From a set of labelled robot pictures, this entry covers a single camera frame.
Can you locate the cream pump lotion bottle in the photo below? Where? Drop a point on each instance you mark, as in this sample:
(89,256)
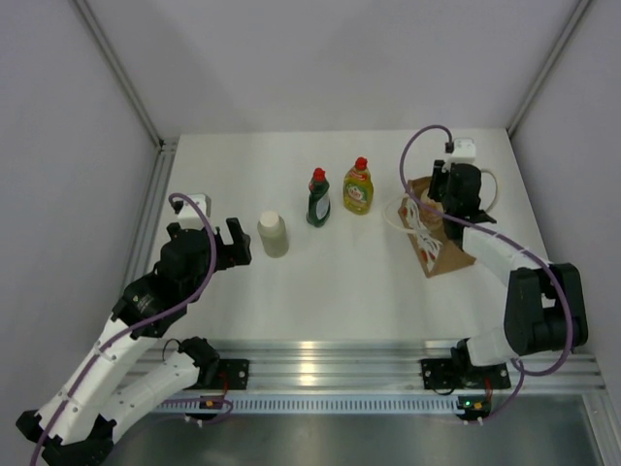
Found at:
(431,216)

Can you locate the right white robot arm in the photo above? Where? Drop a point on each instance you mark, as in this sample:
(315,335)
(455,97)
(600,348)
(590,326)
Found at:
(545,308)

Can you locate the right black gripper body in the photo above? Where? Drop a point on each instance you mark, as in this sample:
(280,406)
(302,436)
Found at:
(440,182)

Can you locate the left aluminium frame post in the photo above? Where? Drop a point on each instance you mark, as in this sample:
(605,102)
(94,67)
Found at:
(100,38)

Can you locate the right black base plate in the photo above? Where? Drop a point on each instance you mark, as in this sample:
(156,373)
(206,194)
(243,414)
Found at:
(439,375)

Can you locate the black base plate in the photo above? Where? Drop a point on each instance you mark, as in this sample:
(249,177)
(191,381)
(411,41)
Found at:
(231,374)
(439,375)

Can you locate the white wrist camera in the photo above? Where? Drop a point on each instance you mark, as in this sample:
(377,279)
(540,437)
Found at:
(190,209)
(460,150)

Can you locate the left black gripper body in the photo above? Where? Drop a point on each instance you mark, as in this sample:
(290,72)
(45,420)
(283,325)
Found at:
(221,261)

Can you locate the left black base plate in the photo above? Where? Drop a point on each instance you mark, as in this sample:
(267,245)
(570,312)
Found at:
(231,374)

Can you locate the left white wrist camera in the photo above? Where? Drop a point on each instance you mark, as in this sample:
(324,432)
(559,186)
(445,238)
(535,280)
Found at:
(190,209)

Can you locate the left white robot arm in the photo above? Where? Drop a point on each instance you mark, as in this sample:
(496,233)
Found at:
(91,412)

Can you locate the clear red-capped bottle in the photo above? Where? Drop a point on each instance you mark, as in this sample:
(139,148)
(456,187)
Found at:
(358,188)

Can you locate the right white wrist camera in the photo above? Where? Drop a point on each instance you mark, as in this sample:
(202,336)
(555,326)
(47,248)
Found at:
(460,150)

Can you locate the white slotted cable duct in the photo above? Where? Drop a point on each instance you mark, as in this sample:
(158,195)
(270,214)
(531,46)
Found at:
(256,404)

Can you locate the green dish soap bottle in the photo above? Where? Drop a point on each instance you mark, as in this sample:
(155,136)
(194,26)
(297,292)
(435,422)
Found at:
(319,204)

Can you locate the right aluminium frame post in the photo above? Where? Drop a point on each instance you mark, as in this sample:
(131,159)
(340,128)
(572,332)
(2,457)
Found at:
(561,43)

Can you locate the aluminium frame post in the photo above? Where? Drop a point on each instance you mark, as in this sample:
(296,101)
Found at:
(100,38)
(561,43)

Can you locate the green white-capped bottle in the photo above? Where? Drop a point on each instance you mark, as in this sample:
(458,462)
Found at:
(272,231)

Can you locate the aluminium mounting rail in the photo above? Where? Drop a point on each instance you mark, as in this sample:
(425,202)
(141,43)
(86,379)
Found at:
(377,367)

